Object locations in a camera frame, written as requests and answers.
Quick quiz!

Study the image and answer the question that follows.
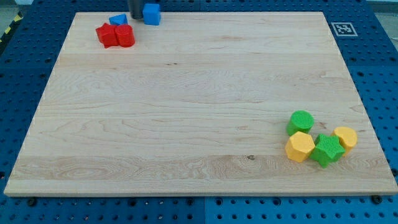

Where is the yellow hexagon block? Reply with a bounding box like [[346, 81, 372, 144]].
[[285, 131, 315, 162]]

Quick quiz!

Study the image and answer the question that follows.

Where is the red star block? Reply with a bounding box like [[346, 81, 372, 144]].
[[95, 23, 119, 49]]

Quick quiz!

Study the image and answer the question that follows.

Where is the red cylinder block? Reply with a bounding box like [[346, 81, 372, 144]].
[[115, 24, 136, 47]]

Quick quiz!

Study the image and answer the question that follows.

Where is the yellow rounded block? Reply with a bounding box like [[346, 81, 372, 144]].
[[331, 126, 358, 156]]

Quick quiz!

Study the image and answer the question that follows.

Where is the blue triangle block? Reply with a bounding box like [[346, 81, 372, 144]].
[[109, 14, 128, 26]]

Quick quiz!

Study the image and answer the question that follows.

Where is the green star block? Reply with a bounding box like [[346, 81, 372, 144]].
[[309, 134, 345, 168]]

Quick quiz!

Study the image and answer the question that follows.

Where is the blue cube block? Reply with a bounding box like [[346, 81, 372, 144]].
[[142, 3, 161, 26]]

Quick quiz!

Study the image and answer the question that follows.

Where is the wooden board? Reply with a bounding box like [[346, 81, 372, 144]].
[[4, 12, 397, 197]]

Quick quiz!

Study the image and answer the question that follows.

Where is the green cylinder block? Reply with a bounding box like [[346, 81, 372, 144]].
[[286, 110, 314, 136]]

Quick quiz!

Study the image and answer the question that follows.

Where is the black yellow hazard tape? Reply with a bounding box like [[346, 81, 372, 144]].
[[1, 11, 24, 44]]

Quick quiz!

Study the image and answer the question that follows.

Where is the white fiducial marker tag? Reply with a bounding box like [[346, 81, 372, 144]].
[[331, 22, 358, 37]]

